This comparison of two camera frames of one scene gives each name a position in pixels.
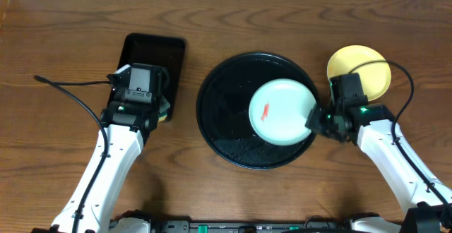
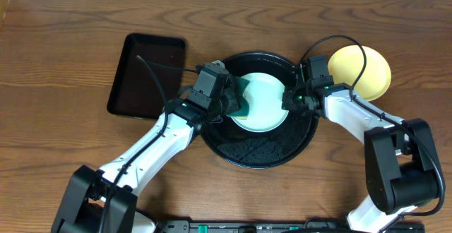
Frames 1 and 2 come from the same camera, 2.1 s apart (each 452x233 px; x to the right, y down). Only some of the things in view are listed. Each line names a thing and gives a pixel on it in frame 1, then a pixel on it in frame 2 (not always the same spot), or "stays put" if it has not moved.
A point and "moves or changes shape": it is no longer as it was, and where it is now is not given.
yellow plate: (376, 78) stays put
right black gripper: (313, 123) -> (287, 102)
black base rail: (333, 224) stays put
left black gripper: (161, 105) -> (229, 99)
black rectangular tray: (167, 51) stays put
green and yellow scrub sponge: (163, 111) moves or changes shape
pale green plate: (279, 111) moves or changes shape
